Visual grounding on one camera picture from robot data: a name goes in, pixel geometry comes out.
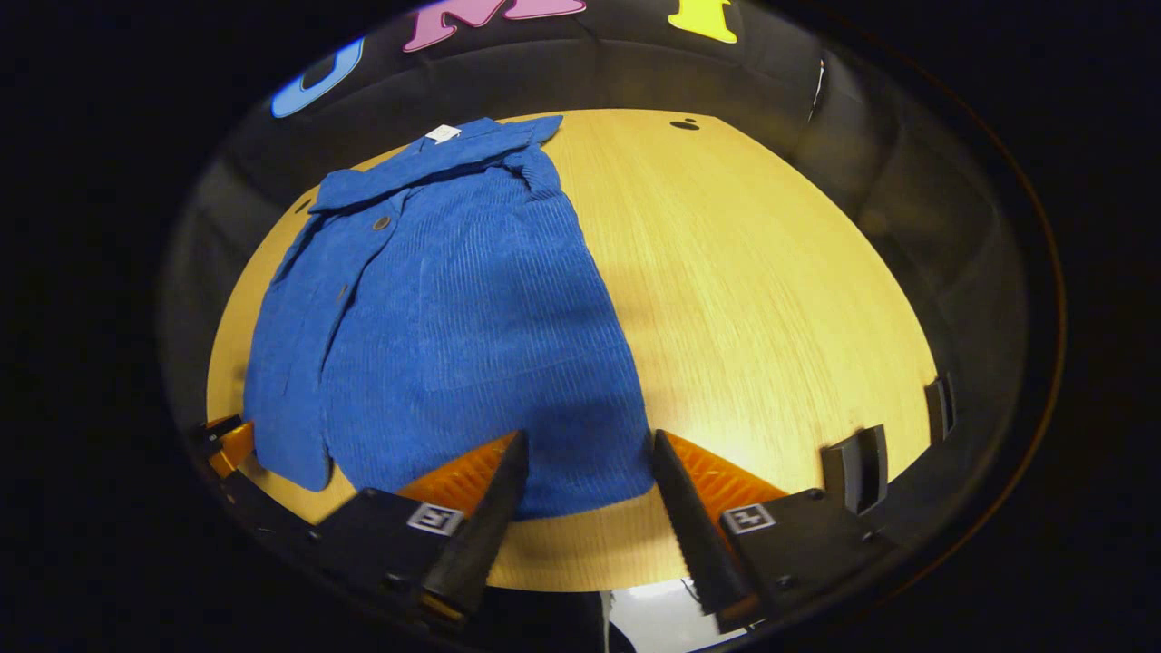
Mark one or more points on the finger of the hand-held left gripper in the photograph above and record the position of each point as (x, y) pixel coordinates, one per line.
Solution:
(229, 444)

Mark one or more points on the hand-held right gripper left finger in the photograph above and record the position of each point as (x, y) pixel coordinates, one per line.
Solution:
(485, 535)

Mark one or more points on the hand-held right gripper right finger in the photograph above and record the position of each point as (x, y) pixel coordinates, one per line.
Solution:
(698, 544)

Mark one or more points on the black table edge clamp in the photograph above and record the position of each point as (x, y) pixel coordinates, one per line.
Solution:
(848, 472)

